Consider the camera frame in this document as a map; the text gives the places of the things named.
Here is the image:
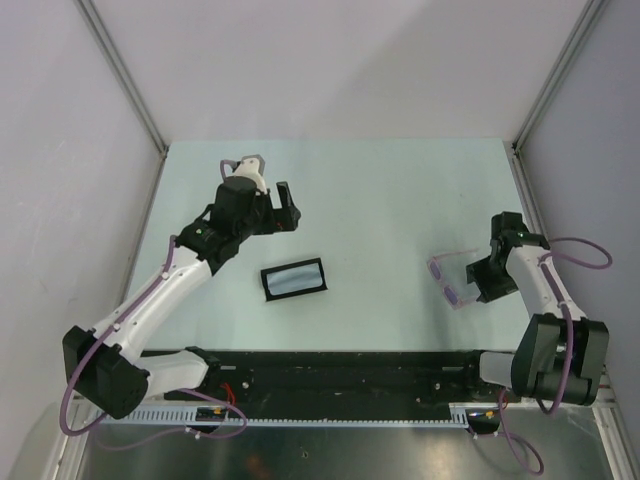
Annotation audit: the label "pink purple sunglasses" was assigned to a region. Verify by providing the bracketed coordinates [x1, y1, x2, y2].
[427, 248, 480, 310]

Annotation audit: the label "light blue cleaning cloth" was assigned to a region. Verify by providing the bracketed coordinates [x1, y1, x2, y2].
[266, 264, 323, 296]

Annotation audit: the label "black glasses case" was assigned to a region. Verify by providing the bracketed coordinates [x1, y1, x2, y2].
[260, 258, 328, 302]

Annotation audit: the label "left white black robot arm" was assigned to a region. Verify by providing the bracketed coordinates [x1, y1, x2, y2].
[62, 177, 301, 419]

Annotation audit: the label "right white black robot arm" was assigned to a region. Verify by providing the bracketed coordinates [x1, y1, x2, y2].
[461, 212, 609, 414]

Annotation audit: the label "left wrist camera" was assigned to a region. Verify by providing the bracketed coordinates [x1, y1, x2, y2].
[232, 154, 268, 194]

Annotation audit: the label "white slotted cable duct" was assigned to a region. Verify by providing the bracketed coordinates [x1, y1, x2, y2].
[110, 404, 469, 429]

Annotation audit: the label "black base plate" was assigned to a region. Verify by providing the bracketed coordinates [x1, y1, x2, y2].
[195, 351, 498, 403]

